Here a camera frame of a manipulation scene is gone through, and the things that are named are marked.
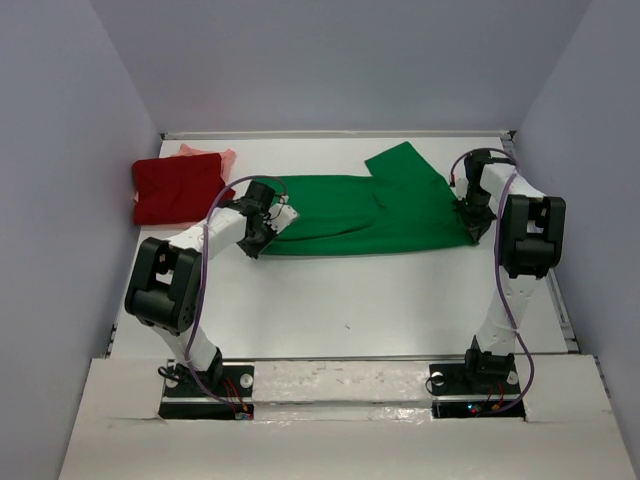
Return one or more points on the pink folded t shirt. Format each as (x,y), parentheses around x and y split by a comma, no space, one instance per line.
(228,158)

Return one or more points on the red folded t shirt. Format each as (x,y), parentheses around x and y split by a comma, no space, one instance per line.
(176,189)

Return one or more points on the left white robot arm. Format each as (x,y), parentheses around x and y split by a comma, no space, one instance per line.
(167,287)

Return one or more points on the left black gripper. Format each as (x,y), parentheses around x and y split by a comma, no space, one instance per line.
(252,251)

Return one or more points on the aluminium table rail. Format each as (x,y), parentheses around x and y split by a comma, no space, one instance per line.
(326,134)

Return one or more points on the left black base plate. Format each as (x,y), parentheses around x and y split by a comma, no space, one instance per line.
(183,399)

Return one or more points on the green t shirt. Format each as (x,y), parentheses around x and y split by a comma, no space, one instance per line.
(403,205)

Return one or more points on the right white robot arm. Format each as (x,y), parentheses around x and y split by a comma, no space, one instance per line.
(528,242)

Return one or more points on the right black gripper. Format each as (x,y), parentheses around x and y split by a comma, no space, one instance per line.
(478,226)

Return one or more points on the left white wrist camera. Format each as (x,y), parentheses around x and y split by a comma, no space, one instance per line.
(280,217)

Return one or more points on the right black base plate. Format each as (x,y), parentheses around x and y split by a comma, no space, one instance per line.
(454,397)

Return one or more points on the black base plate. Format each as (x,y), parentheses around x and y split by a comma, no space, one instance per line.
(454,397)
(183,399)

